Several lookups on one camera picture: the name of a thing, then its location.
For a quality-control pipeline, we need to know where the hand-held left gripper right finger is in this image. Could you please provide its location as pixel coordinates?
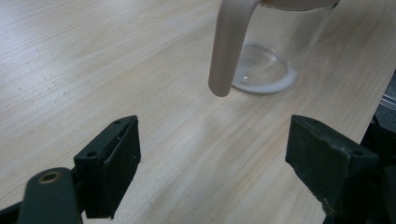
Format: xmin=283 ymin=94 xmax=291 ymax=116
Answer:
xmin=285 ymin=114 xmax=380 ymax=217

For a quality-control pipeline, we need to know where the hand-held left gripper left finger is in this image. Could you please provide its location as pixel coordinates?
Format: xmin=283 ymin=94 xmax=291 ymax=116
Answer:
xmin=73 ymin=115 xmax=142 ymax=220

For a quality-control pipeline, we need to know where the clear glass mug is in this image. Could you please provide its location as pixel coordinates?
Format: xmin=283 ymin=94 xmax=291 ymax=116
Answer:
xmin=207 ymin=0 xmax=341 ymax=98

